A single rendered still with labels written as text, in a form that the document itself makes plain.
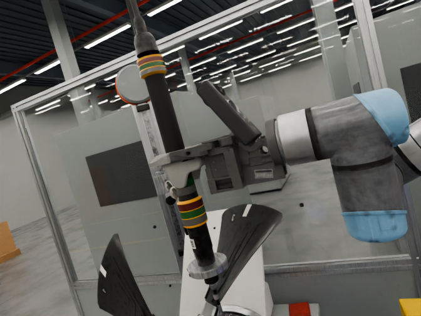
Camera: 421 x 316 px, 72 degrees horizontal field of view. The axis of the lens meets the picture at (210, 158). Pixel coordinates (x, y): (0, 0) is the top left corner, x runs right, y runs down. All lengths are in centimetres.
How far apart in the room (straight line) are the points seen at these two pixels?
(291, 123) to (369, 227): 16
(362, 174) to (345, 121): 7
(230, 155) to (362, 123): 17
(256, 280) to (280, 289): 51
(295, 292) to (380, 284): 32
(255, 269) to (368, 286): 58
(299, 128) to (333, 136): 4
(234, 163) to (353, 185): 16
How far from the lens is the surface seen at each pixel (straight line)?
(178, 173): 45
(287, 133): 39
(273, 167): 42
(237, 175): 42
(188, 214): 48
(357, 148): 40
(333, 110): 40
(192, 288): 95
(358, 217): 43
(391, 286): 134
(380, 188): 41
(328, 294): 136
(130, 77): 120
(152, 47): 49
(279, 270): 132
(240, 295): 88
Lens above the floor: 161
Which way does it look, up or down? 5 degrees down
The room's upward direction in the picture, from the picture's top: 15 degrees counter-clockwise
